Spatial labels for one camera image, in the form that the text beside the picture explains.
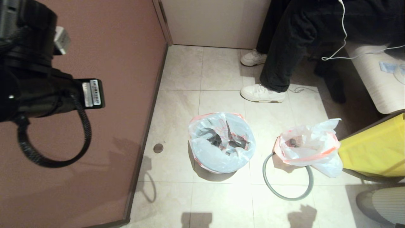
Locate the fresh white plastic bag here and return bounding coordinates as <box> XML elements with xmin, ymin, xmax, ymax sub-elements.
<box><xmin>188</xmin><ymin>112</ymin><xmax>256</xmax><ymax>174</ymax></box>

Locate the grey bin ring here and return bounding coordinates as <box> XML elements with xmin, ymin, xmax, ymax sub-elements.
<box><xmin>262</xmin><ymin>152</ymin><xmax>314</xmax><ymax>201</ymax></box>

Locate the used translucent trash bag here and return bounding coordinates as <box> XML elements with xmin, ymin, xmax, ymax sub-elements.
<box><xmin>274</xmin><ymin>118</ymin><xmax>344</xmax><ymax>178</ymax></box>

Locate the yellow fabric bag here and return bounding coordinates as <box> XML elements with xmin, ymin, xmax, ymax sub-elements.
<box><xmin>338</xmin><ymin>113</ymin><xmax>405</xmax><ymax>178</ymax></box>

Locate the brown textured partition panel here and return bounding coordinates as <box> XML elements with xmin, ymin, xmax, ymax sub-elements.
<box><xmin>0</xmin><ymin>0</ymin><xmax>169</xmax><ymax>228</ymax></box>

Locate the white right sneaker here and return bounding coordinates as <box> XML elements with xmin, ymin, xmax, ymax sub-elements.
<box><xmin>240</xmin><ymin>49</ymin><xmax>268</xmax><ymax>66</ymax></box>

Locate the white sneaker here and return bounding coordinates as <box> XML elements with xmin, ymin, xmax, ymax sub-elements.
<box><xmin>240</xmin><ymin>83</ymin><xmax>286</xmax><ymax>103</ymax></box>
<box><xmin>240</xmin><ymin>49</ymin><xmax>268</xmax><ymax>66</ymax></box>

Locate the white left sneaker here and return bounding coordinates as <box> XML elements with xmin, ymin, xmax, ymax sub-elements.
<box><xmin>240</xmin><ymin>83</ymin><xmax>286</xmax><ymax>103</ymax></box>

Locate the person's right black trouser leg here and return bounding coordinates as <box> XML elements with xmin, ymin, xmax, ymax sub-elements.
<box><xmin>256</xmin><ymin>0</ymin><xmax>287</xmax><ymax>54</ymax></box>

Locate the person's black trouser leg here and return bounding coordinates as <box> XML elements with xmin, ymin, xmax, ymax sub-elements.
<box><xmin>256</xmin><ymin>0</ymin><xmax>287</xmax><ymax>54</ymax></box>
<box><xmin>259</xmin><ymin>0</ymin><xmax>321</xmax><ymax>92</ymax></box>

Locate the person's left black trouser leg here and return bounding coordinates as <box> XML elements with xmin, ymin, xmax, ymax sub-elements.
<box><xmin>259</xmin><ymin>0</ymin><xmax>321</xmax><ymax>92</ymax></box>

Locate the light blue packet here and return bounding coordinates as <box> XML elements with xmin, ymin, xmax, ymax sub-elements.
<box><xmin>379</xmin><ymin>61</ymin><xmax>397</xmax><ymax>73</ymax></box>

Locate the black braided left cable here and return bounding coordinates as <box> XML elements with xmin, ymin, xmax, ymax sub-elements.
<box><xmin>14</xmin><ymin>95</ymin><xmax>92</xmax><ymax>168</ymax></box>

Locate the white charging cable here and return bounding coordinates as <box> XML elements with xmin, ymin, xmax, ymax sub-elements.
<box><xmin>321</xmin><ymin>0</ymin><xmax>405</xmax><ymax>61</ymax></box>

